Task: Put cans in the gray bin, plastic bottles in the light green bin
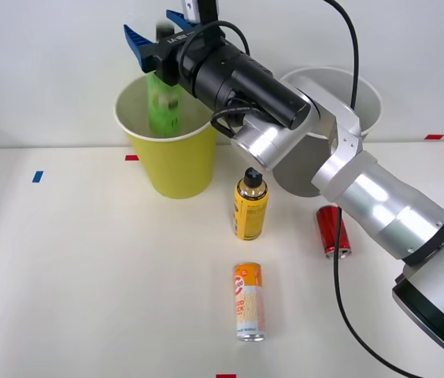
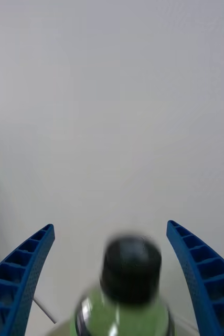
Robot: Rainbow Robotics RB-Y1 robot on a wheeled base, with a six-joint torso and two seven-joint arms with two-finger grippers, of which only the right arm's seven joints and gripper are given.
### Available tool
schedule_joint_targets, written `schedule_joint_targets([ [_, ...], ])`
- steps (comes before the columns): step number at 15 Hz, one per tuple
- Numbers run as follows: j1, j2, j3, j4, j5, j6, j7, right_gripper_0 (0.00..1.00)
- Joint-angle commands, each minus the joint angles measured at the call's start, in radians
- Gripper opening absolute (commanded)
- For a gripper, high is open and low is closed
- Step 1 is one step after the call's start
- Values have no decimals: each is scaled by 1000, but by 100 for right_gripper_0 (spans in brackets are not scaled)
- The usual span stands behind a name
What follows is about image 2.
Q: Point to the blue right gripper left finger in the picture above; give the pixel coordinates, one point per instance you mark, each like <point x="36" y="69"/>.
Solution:
<point x="25" y="278"/>

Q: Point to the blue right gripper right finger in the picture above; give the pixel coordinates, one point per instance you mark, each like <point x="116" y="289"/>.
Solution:
<point x="195" y="273"/>

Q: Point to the green bottle with black cap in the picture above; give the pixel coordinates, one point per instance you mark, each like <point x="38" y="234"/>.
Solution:
<point x="131" y="275"/>

